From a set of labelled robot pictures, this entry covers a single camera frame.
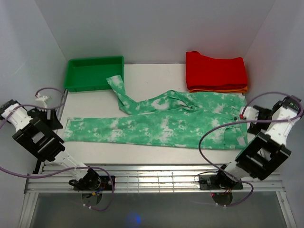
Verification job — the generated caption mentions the aluminium rail frame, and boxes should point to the aluminium rail frame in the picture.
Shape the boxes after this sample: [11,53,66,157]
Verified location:
[18,165,296,228]

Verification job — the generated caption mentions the orange folded trousers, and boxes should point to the orange folded trousers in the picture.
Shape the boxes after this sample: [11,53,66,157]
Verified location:
[190,86,248,93]

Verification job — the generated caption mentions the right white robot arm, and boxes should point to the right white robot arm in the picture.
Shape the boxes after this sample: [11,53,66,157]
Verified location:
[210,96,303,189]

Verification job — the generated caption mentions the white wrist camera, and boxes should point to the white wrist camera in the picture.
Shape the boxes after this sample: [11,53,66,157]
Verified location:
[35,93,52,106]
[239,106,259,123]

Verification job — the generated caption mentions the green white tie-dye trousers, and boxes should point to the green white tie-dye trousers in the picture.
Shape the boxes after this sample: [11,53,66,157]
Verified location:
[64,76,247,150]

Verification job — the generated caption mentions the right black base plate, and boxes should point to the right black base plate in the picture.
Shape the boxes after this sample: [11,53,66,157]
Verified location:
[199,174,243,190]

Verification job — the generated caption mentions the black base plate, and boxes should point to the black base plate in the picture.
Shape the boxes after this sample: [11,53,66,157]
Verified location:
[68,175,116,191]
[199,174,243,190]

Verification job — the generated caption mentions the green plastic bin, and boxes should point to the green plastic bin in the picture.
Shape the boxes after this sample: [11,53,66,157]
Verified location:
[64,56,124,92]

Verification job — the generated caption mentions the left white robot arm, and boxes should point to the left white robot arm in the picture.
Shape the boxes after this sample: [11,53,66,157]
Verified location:
[0,99,101,190]

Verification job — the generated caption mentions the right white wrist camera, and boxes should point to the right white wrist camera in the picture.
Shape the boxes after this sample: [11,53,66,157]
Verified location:
[239,106,259,123]

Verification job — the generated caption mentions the red folded trousers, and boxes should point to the red folded trousers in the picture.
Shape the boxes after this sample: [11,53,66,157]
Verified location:
[185,51,248,90]

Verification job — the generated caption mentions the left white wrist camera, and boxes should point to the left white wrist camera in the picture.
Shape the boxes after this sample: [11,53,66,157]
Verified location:
[35,93,52,106]

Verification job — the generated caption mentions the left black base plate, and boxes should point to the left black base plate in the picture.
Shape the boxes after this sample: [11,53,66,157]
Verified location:
[68,175,116,191]

